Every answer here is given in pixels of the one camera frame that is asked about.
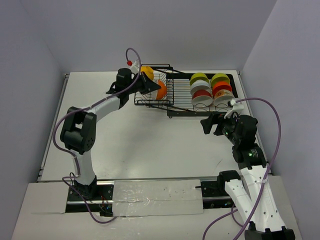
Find white bowl orange yellow stripes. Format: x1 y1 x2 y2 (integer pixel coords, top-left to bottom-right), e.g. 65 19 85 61
191 89 213 108

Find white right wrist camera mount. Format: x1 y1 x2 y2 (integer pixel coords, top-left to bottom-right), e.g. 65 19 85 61
224 98 244 119

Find aluminium table edge rail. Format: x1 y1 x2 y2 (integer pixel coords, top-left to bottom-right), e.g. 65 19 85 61
36 72 70 183

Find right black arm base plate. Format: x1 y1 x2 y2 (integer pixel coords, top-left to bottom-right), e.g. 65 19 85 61
195 179 234 210

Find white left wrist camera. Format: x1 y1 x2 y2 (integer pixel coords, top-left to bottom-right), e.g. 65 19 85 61
127 59 140 74

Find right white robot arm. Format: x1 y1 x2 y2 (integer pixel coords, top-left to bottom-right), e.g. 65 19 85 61
200 113 296 240

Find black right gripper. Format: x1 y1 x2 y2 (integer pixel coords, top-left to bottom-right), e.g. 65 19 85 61
200 109 241 144

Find yellow plastic bowl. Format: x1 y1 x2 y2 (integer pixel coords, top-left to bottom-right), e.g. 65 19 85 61
140 65 154 81

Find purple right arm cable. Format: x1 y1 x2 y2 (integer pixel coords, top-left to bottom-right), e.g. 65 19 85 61
201 97 282 240

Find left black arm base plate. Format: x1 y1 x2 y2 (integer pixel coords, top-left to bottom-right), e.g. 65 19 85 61
65 183 114 217

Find white bowl flower pattern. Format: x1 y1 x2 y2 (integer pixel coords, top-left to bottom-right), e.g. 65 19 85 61
213 89 235 107

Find black wire dish rack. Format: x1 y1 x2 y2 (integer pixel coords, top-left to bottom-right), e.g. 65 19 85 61
134 63 229 118

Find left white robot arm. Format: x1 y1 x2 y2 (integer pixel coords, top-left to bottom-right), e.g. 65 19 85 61
60 66 161 200

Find plain white bowl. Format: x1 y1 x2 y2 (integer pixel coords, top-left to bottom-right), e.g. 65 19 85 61
190 80 211 95

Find orange plastic bowl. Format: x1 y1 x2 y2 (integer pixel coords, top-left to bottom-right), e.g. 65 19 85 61
212 81 232 95

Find lime green plastic bowl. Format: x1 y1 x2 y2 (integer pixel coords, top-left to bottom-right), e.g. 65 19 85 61
210 72 230 87

